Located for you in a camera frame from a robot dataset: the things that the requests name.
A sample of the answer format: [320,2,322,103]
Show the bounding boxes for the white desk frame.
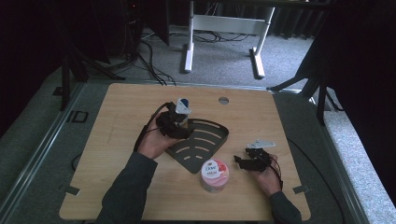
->
[183,0,276,79]

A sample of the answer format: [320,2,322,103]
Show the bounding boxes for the white bottle with blue cap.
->
[179,98,191,126]

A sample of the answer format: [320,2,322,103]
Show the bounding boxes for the black metal stand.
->
[60,46,126,112]
[266,62,344,126]

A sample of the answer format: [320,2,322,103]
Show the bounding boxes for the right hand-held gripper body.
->
[245,138,276,173]

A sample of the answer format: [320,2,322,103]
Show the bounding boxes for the black slotted corner shelf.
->
[164,118,230,175]

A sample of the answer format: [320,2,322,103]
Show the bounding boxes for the black floor cables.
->
[135,39,177,87]

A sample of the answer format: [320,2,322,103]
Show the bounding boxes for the person's right hand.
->
[249,155,283,197]

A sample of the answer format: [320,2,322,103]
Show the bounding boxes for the hand-held gripper cable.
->
[133,103,171,154]
[272,138,347,224]

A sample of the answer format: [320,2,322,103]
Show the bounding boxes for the pink jar with white lid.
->
[200,158,230,193]

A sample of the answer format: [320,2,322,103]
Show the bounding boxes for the left hand-held gripper cable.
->
[133,103,171,154]

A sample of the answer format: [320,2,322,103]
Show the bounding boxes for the person's left hand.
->
[137,112,189,161]

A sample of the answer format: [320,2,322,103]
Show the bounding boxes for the metal floor rail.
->
[0,81,86,217]
[306,94,371,224]

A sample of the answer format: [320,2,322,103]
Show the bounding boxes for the black computer tower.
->
[120,0,145,59]

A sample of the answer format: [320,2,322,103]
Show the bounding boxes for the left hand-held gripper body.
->
[155,97,193,140]

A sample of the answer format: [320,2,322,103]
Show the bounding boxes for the right hand-held gripper cable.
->
[272,138,347,224]

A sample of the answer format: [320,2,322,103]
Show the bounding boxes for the black cable loop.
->
[70,152,83,172]

